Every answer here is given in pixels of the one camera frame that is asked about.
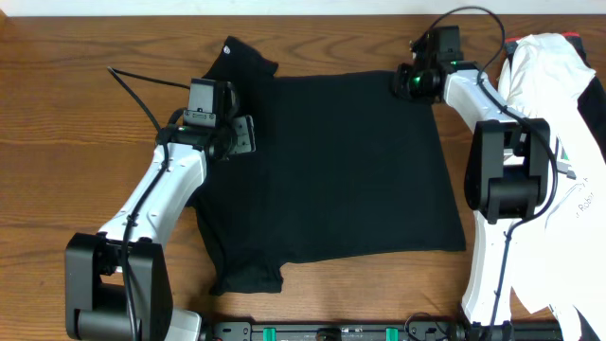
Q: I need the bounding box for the black t-shirt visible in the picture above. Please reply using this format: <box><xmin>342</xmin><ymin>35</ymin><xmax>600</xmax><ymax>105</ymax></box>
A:
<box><xmin>189</xmin><ymin>37</ymin><xmax>466</xmax><ymax>296</ymax></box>

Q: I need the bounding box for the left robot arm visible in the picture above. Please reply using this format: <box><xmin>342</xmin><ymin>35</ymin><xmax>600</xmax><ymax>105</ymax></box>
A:
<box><xmin>64</xmin><ymin>116</ymin><xmax>256</xmax><ymax>340</ymax></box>

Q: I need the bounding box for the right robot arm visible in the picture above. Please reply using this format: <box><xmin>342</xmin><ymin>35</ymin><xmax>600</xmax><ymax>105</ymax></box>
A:
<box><xmin>393</xmin><ymin>61</ymin><xmax>558</xmax><ymax>331</ymax></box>

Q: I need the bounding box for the white clothes pile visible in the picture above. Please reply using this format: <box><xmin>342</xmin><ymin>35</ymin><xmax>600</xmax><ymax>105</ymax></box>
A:
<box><xmin>499</xmin><ymin>32</ymin><xmax>606</xmax><ymax>341</ymax></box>

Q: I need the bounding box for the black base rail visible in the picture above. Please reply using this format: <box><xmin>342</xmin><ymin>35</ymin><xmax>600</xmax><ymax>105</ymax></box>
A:
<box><xmin>200</xmin><ymin>313</ymin><xmax>563</xmax><ymax>341</ymax></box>

